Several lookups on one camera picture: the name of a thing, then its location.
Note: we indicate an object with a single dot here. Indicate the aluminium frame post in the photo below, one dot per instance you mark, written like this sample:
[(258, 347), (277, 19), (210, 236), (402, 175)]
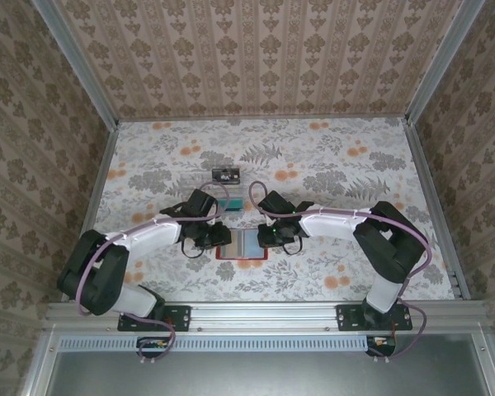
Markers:
[(76, 62), (445, 62)]

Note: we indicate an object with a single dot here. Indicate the teal card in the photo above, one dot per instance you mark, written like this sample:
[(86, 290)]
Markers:
[(233, 204)]

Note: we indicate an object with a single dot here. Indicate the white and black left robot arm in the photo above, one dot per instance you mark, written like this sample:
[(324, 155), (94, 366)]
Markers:
[(148, 235)]

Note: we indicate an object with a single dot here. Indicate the light blue credit card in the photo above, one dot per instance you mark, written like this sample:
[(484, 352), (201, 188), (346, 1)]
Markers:
[(252, 244)]

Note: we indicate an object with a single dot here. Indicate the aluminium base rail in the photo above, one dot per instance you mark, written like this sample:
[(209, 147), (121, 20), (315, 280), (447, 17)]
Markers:
[(264, 315)]

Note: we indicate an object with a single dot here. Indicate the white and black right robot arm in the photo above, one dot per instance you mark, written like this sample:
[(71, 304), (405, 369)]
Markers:
[(330, 227)]

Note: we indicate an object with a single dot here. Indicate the red card holder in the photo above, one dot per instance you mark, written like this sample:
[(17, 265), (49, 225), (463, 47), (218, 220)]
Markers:
[(220, 253)]

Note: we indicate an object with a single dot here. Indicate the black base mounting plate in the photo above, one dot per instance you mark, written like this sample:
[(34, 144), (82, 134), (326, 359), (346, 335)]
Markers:
[(350, 317), (177, 319)]

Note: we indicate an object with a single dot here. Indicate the thin aluminium frame rail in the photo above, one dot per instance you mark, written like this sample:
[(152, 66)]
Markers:
[(272, 119)]

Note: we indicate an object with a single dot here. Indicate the grey metal panel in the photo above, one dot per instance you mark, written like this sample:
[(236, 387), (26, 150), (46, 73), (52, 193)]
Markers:
[(272, 375)]

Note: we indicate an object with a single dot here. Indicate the black printed card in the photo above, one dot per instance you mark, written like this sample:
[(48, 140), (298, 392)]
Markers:
[(227, 176)]

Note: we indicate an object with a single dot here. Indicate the beige credit card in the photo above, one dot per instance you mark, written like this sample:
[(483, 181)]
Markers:
[(244, 243)]

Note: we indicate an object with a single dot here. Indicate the clear acrylic card stand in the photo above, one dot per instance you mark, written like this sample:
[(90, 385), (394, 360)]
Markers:
[(189, 181)]

